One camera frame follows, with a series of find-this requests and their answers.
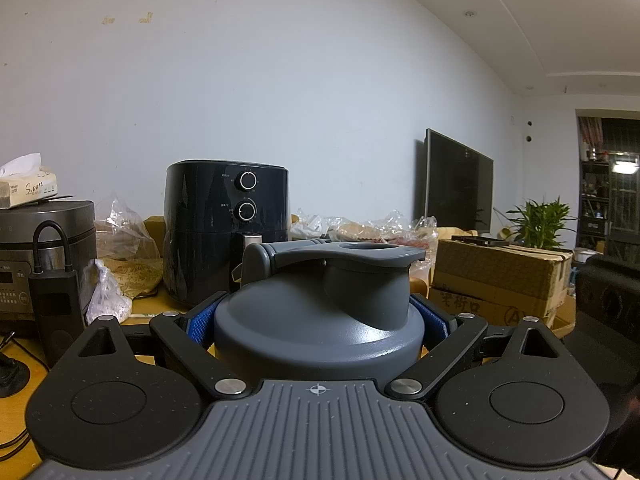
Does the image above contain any bag of white granules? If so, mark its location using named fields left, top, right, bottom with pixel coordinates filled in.
left=85, top=259, right=135, bottom=326

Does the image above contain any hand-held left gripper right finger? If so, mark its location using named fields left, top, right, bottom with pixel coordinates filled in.
left=384, top=294, right=566, bottom=402

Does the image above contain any dark barred window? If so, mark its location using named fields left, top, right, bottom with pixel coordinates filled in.
left=575, top=115, right=640, bottom=261

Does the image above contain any black portable air pump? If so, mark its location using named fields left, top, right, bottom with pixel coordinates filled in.
left=27, top=221, right=87, bottom=368

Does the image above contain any taped cardboard box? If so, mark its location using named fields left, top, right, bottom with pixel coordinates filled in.
left=429, top=237, right=575, bottom=328

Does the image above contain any black air fryer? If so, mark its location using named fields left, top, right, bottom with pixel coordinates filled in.
left=162, top=160, right=291, bottom=308

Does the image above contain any black phone stand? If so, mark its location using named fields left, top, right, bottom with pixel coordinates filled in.
left=0, top=360, right=33, bottom=398

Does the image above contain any black television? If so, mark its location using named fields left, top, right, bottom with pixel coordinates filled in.
left=424, top=128, right=495, bottom=235

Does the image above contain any tissue box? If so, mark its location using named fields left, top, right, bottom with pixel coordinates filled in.
left=0, top=154, right=59, bottom=210

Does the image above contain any crumpled clear plastic bag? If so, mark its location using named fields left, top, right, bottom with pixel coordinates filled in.
left=290, top=209, right=341, bottom=241

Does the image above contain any black flat frame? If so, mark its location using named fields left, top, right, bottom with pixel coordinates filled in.
left=450, top=232, right=511, bottom=247

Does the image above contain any plastic bag of brown food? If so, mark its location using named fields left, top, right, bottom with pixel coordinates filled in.
left=95, top=192, right=165, bottom=301

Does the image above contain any green potted plant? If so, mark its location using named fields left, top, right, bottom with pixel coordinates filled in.
left=505, top=197, right=578, bottom=251

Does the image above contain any reddish curtain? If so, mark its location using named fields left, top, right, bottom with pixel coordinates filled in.
left=578, top=116, right=603, bottom=146

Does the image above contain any clear shaker bottle grey lid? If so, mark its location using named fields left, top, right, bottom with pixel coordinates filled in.
left=212, top=240, right=428, bottom=381

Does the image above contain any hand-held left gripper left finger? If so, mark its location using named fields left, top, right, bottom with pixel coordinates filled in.
left=75, top=292, right=253, bottom=402

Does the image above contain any clear plastic bag of food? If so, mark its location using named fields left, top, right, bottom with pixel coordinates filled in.
left=335, top=209, right=438, bottom=281

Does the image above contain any cluttered dark shelf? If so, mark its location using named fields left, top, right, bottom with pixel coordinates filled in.
left=577, top=145, right=611, bottom=256

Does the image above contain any grey rice cooker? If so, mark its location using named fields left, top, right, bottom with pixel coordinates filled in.
left=0, top=200, right=97, bottom=323

